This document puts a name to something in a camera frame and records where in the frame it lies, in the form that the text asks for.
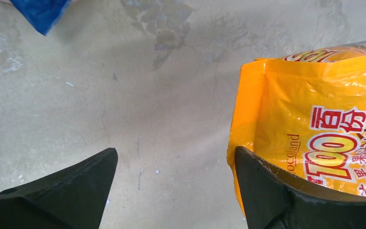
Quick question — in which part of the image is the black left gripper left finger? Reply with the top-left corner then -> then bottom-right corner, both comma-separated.
0,148 -> 118,229

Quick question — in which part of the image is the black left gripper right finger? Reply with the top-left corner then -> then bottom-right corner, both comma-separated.
234,146 -> 366,229

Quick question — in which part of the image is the orange candy bag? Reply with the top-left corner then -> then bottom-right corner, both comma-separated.
227,41 -> 366,197

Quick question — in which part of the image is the blue candy bag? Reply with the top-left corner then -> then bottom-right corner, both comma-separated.
10,0 -> 72,36

